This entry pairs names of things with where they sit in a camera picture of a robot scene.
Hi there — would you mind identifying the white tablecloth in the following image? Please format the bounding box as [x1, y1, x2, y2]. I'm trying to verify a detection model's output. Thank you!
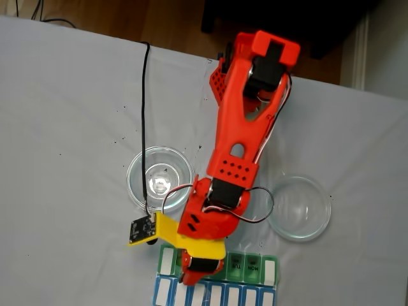
[0, 15, 408, 306]

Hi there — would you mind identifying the camera circuit board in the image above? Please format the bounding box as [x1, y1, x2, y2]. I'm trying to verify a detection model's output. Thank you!
[128, 215, 159, 246]

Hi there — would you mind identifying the clear glass bowl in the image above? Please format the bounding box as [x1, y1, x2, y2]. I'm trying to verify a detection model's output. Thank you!
[126, 145, 195, 214]
[266, 174, 332, 242]

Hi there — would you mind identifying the black floor cable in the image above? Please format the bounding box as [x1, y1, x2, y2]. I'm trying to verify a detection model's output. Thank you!
[30, 0, 77, 29]

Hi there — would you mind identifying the black camera cable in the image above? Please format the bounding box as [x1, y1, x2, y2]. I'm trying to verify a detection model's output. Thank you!
[140, 41, 152, 217]

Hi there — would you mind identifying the green blue pill organizer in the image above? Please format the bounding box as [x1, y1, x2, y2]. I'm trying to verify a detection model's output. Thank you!
[154, 244, 281, 306]

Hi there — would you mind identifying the dark wooden furniture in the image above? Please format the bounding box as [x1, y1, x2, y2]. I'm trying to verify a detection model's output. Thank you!
[200, 0, 382, 61]

